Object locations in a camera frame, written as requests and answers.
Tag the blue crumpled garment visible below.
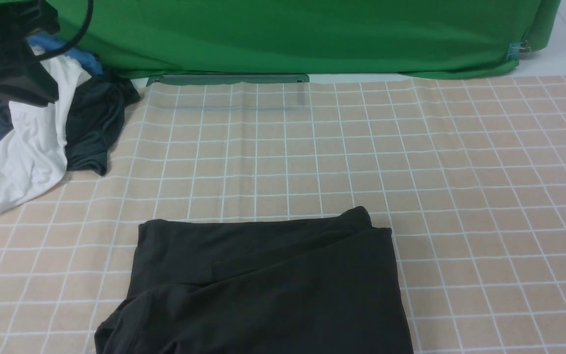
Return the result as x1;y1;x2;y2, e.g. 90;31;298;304
0;33;104;155

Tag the blue binder clip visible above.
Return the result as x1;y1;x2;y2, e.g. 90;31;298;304
506;40;532;60

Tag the dark gray long-sleeve shirt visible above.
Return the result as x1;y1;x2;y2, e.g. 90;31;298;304
94;206;413;354

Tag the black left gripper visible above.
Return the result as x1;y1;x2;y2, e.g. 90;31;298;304
0;0;60;107

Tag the white crumpled shirt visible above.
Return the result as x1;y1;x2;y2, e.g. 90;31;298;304
0;55;91;214

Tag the dark teal crumpled garment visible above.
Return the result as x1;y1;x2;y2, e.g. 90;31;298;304
0;68;141;176

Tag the beige checkered tablecloth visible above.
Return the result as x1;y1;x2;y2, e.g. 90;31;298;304
0;76;566;354

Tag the green backdrop cloth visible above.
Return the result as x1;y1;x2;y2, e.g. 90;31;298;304
78;0;560;79

